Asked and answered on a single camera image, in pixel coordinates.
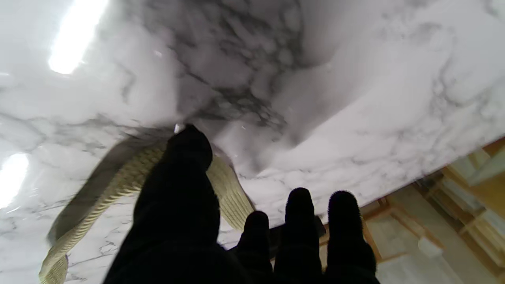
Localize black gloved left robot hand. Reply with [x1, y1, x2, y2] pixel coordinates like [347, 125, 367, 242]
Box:
[103, 124, 381, 284]

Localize beige braided belt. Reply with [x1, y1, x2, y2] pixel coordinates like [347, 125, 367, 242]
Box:
[39, 140, 257, 284]

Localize printed room scene backdrop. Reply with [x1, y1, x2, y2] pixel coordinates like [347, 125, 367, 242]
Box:
[316, 136, 505, 284]

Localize dark brown braided belt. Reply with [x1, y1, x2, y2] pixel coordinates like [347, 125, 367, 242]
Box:
[269, 215, 327, 259]

